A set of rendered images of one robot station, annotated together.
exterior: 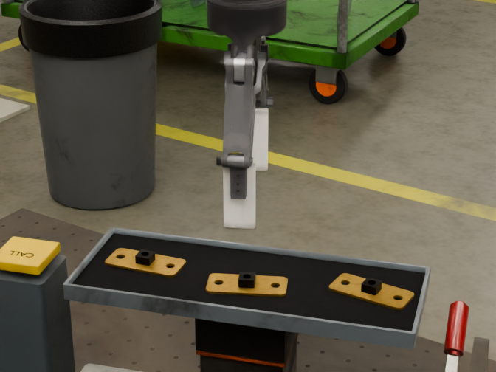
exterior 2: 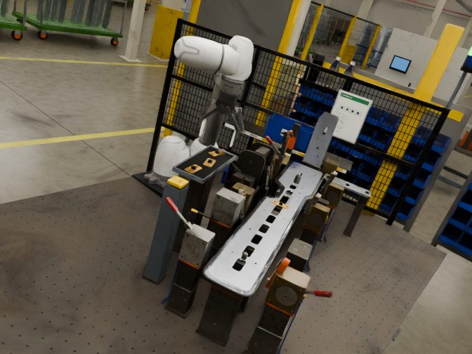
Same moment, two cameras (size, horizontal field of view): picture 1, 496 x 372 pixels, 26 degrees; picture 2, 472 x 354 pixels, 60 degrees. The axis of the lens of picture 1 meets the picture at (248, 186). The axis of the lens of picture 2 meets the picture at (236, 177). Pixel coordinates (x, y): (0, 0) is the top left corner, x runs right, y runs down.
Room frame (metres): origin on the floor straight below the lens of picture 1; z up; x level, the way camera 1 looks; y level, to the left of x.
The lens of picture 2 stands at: (0.88, 1.62, 1.85)
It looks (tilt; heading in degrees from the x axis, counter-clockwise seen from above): 24 degrees down; 269
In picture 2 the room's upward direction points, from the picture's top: 17 degrees clockwise
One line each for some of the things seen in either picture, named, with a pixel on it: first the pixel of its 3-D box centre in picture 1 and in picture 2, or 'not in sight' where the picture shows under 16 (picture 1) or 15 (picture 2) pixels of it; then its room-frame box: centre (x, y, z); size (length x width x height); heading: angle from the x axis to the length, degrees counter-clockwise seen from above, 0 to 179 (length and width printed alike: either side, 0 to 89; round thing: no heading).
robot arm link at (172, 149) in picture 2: not in sight; (171, 154); (1.25, -0.60, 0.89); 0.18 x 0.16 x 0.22; 23
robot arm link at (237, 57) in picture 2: not in sight; (235, 57); (0.99, 0.01, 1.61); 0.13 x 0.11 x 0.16; 23
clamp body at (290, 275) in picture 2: not in sight; (279, 317); (0.57, 0.48, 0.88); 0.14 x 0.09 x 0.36; 165
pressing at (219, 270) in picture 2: not in sight; (280, 207); (0.61, -0.12, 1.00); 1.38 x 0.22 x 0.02; 75
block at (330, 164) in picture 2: not in sight; (322, 187); (0.30, -0.82, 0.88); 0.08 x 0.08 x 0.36; 75
